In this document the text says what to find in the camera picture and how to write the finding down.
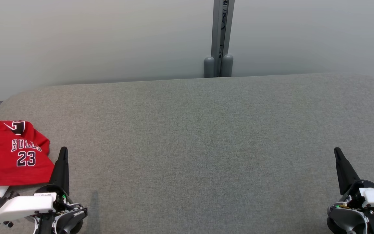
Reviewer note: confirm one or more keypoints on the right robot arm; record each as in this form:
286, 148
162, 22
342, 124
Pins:
346, 217

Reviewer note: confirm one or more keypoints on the grey cylinder post cap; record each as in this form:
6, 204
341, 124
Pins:
228, 66
209, 67

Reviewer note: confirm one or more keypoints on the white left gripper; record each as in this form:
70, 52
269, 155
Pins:
24, 208

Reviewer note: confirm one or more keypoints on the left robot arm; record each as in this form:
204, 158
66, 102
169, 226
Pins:
71, 221

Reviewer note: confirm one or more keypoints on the grey metal partition post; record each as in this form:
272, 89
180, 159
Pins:
218, 29

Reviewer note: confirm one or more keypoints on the red Bulls 23 jersey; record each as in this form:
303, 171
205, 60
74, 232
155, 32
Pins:
17, 127

